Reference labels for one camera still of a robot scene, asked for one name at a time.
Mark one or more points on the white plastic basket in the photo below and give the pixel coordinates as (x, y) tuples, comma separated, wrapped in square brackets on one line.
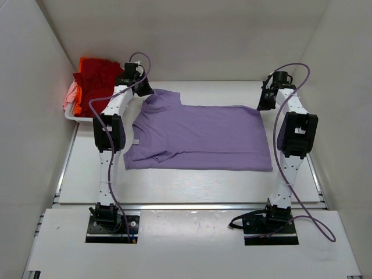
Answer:
[(72, 113)]

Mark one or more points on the dark red t shirt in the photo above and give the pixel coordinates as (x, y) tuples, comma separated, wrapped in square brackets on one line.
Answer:
[(100, 76)]

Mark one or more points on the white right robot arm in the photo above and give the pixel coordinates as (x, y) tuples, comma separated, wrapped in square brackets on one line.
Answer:
[(293, 142)]

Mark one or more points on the pink t shirt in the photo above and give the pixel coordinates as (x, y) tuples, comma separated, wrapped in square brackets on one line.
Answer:
[(73, 94)]

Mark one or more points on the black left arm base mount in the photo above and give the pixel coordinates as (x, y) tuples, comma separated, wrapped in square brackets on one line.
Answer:
[(107, 225)]

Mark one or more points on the purple t shirt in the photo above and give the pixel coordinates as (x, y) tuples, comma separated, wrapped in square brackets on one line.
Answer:
[(170, 135)]

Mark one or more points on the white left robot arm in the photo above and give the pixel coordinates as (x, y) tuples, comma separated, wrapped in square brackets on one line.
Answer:
[(110, 140)]

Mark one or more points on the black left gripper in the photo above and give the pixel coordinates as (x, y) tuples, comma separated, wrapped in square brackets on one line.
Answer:
[(147, 91)]

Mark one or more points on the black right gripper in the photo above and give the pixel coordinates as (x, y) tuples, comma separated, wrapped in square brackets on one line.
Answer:
[(262, 106)]

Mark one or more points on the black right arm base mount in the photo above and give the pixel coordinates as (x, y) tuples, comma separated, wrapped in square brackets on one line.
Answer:
[(261, 226)]

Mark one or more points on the aluminium rail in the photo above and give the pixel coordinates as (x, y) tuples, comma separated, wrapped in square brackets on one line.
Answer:
[(192, 206)]

